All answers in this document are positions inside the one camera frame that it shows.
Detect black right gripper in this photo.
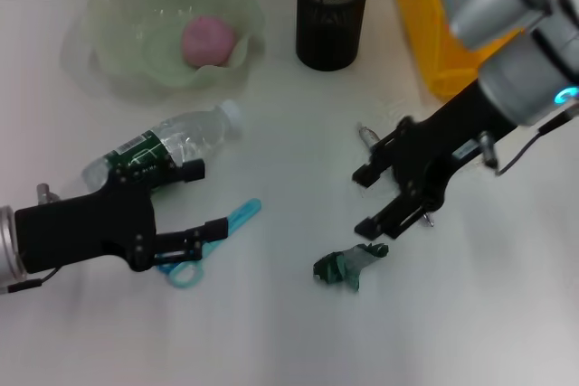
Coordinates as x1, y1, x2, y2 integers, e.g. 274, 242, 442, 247
352, 82, 517, 240

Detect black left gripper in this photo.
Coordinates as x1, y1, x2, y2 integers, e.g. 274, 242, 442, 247
14, 158, 230, 274

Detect blue and teal scissors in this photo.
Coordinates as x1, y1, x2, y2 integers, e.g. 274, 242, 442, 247
156, 198, 262, 289

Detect green plastic wrapper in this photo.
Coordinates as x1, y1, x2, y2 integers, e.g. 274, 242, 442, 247
312, 242, 390, 292

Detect clear bottle with green label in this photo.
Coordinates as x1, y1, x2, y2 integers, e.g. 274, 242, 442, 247
81, 99, 243, 193

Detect pink peach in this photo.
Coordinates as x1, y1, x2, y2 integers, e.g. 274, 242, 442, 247
181, 14, 237, 68

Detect silver pen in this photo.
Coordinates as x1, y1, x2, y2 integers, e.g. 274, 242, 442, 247
356, 121, 436, 228

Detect black mesh pen holder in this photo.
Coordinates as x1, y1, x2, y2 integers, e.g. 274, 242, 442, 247
295, 0, 370, 72

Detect translucent green fruit bowl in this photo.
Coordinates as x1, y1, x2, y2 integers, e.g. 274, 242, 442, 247
62, 0, 267, 105

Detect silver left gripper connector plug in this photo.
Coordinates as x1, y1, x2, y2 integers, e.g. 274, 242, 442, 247
36, 183, 61, 204

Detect yellow plastic bin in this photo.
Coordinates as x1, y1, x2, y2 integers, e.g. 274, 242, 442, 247
396, 0, 566, 101

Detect right arm cable with plug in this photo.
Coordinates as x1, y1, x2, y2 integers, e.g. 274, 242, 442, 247
478, 105, 579, 178

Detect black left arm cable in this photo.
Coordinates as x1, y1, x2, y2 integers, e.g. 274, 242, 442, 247
0, 265, 63, 296

